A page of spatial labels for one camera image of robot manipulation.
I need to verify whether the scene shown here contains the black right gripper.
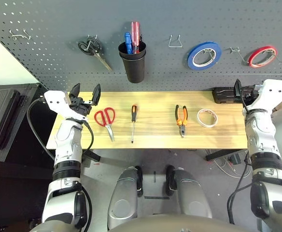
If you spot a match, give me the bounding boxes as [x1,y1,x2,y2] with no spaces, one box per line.
[234,79,260,108]

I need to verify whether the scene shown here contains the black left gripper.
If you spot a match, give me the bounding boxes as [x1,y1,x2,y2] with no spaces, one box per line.
[69,83,101,117]

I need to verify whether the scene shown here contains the red handled scissors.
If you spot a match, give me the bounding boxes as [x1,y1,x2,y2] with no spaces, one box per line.
[94,107,116,143]

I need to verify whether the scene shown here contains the white tape roll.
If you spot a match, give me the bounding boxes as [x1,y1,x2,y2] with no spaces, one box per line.
[197,108,218,128]

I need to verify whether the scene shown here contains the orange black screwdriver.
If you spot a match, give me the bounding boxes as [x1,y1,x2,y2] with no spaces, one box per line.
[130,104,138,144]

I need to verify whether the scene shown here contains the orange black pliers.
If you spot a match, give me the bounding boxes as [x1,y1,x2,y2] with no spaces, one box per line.
[175,104,189,138]

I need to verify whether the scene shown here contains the grey metal pegboard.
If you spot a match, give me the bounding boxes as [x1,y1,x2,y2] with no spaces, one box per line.
[0,0,282,91]

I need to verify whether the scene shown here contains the black plastic tool case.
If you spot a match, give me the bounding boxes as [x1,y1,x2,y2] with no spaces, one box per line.
[212,87,255,105]

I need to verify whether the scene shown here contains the double prong metal hook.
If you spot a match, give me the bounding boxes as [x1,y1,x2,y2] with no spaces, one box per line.
[229,46,250,65]

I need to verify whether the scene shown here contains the red tape roll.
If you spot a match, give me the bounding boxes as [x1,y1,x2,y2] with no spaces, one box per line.
[248,45,278,69]

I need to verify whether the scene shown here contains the metal scissors peg hook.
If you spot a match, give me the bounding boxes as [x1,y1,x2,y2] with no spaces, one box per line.
[86,35,99,49]

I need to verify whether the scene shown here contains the black side cabinet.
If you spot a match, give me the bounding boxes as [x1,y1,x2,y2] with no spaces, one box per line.
[0,83,49,163]

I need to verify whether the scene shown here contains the black plastic cup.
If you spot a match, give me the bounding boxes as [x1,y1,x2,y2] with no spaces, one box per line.
[120,52,147,84]
[118,41,147,60]

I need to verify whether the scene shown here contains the blue tape roll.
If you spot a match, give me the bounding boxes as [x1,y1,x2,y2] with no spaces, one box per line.
[187,41,223,72]

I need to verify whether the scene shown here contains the black table leg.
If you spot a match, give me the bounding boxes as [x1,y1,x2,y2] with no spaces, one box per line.
[205,149,247,161]
[83,149,101,162]

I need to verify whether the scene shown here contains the black power adapter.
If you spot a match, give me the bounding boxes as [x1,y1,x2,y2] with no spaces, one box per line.
[229,154,242,165]

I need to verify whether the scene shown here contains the large black ribbed toolbox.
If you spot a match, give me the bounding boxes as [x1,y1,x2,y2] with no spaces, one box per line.
[0,88,27,148]

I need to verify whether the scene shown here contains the black robot left foot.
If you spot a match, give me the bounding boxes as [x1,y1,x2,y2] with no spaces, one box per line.
[128,165,144,198]

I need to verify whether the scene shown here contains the black robot foot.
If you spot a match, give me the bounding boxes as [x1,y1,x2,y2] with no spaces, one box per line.
[165,165,179,196]
[128,165,144,198]

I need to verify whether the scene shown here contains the black robot right foot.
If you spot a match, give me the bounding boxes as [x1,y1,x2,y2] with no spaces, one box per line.
[165,165,179,196]

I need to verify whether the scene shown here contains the silver robot left leg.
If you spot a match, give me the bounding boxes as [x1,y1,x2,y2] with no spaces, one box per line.
[107,168,139,230]

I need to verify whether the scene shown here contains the silver robot leg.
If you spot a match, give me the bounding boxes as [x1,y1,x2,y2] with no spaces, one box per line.
[107,168,139,230]
[173,168,213,218]

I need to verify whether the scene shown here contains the silver robot right leg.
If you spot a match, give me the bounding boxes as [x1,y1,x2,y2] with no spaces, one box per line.
[173,168,213,218]

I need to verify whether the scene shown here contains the grey robot torso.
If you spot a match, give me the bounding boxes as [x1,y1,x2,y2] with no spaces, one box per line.
[29,214,261,232]

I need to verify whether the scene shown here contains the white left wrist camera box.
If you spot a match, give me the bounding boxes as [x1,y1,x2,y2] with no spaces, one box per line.
[43,90,88,121]

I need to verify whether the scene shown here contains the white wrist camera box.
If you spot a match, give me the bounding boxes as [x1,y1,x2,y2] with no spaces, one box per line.
[248,79,282,112]
[43,90,88,121]

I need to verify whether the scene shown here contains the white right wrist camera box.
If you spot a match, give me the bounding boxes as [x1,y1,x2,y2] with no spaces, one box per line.
[248,79,282,112]

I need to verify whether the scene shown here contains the black handled scissors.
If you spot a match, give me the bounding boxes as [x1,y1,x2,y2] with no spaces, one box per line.
[77,35,113,72]

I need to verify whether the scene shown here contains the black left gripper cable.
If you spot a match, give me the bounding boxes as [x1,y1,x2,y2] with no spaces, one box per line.
[81,120,95,156]

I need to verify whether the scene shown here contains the black left camera cable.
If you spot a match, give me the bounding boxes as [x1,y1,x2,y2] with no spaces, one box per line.
[27,98,57,161]

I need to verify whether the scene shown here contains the blue handled screwdriver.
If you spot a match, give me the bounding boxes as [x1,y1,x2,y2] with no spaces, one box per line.
[124,32,132,54]

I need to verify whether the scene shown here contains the tangled thin wires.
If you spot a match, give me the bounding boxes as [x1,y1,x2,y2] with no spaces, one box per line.
[205,149,252,179]

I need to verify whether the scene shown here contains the wire loop pliers holder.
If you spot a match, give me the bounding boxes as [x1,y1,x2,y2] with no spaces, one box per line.
[168,34,183,48]

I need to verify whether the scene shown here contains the bent wire metal hook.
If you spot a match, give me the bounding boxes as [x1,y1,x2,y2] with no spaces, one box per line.
[10,29,33,41]

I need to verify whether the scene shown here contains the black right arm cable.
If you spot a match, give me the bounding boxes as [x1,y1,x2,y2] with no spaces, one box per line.
[227,154,254,225]

